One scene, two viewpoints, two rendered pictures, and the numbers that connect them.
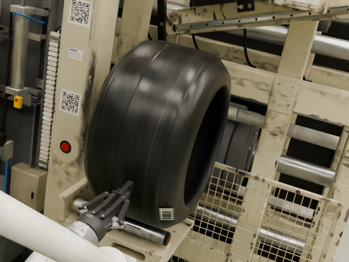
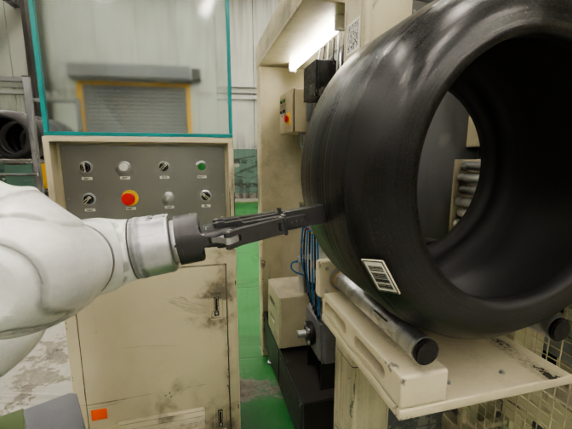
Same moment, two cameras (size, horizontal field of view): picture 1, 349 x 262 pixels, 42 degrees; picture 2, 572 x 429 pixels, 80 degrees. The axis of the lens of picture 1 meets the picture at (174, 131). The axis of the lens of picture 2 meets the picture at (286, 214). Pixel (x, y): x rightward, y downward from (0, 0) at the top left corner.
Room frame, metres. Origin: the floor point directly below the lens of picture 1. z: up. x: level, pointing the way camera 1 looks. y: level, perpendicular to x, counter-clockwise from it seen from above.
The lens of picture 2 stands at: (0.77, -0.35, 1.21)
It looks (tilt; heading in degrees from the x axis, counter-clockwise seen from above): 10 degrees down; 58
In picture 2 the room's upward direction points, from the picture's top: straight up
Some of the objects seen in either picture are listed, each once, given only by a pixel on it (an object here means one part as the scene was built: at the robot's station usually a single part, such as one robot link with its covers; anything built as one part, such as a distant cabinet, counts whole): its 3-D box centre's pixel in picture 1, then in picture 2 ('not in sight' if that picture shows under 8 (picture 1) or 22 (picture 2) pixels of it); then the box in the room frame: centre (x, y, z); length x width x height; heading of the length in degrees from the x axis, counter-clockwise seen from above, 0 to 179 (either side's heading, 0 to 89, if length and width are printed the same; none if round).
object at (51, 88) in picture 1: (53, 102); not in sight; (1.47, 0.42, 1.19); 0.05 x 0.04 x 0.48; 163
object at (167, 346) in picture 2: not in sight; (161, 304); (1.02, 0.98, 0.63); 0.56 x 0.41 x 1.27; 163
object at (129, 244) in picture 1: (115, 237); (370, 334); (1.28, 0.12, 0.83); 0.36 x 0.09 x 0.06; 73
